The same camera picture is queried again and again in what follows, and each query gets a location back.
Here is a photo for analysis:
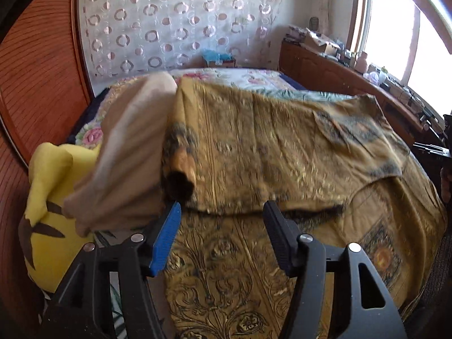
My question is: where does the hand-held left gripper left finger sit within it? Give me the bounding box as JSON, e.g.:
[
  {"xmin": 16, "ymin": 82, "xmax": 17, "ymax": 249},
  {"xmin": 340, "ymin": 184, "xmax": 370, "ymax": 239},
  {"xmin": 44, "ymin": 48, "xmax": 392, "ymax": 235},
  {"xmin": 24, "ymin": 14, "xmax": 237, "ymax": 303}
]
[{"xmin": 42, "ymin": 201, "xmax": 182, "ymax": 339}]

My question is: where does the wooden framed window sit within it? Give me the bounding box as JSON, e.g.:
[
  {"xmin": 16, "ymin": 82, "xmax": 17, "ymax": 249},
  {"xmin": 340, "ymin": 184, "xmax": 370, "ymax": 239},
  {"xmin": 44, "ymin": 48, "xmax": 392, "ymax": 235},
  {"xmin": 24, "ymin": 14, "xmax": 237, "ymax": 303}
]
[{"xmin": 348, "ymin": 0, "xmax": 452, "ymax": 107}]

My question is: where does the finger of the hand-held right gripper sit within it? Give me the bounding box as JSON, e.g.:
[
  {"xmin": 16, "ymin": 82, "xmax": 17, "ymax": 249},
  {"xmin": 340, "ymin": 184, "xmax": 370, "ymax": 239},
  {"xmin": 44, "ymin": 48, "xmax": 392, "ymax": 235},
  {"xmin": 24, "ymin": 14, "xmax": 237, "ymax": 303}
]
[{"xmin": 413, "ymin": 142, "xmax": 452, "ymax": 157}]

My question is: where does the palm leaf print sheet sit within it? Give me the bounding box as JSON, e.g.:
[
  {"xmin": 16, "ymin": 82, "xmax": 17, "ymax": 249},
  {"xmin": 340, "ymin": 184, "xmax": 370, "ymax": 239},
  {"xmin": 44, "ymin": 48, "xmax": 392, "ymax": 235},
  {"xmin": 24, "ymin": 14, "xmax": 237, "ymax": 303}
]
[{"xmin": 279, "ymin": 88, "xmax": 354, "ymax": 101}]

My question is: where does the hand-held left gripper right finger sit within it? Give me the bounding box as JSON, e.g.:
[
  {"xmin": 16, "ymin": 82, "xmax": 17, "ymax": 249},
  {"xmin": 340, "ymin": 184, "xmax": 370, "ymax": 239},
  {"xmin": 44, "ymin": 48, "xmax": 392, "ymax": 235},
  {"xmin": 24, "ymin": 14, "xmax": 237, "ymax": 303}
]
[{"xmin": 263, "ymin": 201, "xmax": 408, "ymax": 339}]

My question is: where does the long wooden cabinet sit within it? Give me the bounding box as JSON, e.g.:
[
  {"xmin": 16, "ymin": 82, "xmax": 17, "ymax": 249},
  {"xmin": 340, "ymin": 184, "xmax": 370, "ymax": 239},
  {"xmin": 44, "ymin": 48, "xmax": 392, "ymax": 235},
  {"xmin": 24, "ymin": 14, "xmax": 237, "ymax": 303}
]
[{"xmin": 279, "ymin": 40, "xmax": 442, "ymax": 142}]

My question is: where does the circle pattern sheer curtain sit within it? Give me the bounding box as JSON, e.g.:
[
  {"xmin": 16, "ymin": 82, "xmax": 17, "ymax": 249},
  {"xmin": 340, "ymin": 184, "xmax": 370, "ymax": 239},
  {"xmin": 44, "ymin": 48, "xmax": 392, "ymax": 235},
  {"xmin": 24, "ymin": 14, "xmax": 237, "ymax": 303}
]
[{"xmin": 79, "ymin": 0, "xmax": 283, "ymax": 78}]

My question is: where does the golden patterned garment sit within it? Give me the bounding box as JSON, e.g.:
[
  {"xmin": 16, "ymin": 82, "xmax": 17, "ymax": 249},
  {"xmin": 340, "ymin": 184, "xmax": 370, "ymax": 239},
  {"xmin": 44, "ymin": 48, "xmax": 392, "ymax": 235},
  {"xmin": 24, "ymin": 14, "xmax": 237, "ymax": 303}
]
[{"xmin": 160, "ymin": 76, "xmax": 447, "ymax": 339}]

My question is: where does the floral quilt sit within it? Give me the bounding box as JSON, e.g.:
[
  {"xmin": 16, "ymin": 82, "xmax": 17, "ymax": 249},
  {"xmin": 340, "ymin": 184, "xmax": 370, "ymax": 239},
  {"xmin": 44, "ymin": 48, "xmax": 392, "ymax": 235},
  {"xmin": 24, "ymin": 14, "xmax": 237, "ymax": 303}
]
[{"xmin": 72, "ymin": 69, "xmax": 294, "ymax": 145}]

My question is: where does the yellow plush toy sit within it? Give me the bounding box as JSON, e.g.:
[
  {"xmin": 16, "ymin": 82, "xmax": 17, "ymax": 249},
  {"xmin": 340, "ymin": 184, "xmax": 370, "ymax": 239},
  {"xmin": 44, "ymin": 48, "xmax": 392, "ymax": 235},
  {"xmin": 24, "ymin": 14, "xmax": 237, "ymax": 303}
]
[{"xmin": 18, "ymin": 142, "xmax": 103, "ymax": 294}]

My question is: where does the open cardboard box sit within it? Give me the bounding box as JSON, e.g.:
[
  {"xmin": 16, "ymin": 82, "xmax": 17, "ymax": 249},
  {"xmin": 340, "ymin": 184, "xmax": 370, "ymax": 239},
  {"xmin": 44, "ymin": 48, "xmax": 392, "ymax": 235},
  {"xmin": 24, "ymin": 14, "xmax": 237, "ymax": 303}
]
[{"xmin": 302, "ymin": 28, "xmax": 340, "ymax": 56}]

